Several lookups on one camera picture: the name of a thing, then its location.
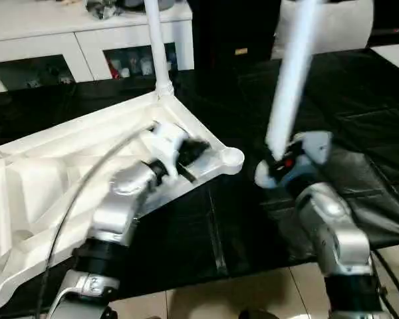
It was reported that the grey bag with black strap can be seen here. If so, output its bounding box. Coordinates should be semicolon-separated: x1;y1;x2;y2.
122;0;178;11

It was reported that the white pillow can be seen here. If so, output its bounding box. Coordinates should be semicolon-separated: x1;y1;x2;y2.
271;0;376;61

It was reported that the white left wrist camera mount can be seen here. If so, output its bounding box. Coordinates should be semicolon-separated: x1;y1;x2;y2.
148;121;191;181

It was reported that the white flat board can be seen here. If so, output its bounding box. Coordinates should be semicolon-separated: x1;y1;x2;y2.
368;43;399;80

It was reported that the white plastic table top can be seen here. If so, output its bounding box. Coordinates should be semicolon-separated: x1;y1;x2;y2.
0;92;246;312

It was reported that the black table mat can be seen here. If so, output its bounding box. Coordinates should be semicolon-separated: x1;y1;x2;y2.
0;49;399;310

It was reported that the white glass-door cabinet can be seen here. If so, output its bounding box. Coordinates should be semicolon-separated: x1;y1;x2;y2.
0;0;196;94

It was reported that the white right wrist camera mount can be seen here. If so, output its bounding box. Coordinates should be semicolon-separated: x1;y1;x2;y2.
295;130;334;167

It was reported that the black cabinet with gold label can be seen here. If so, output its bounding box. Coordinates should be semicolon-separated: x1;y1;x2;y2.
191;0;399;64

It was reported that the red bottle in cabinet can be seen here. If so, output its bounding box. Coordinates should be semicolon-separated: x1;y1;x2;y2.
109;58;121;80

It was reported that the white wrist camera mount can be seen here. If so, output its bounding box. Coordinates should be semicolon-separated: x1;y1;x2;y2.
295;130;334;167
148;121;191;181

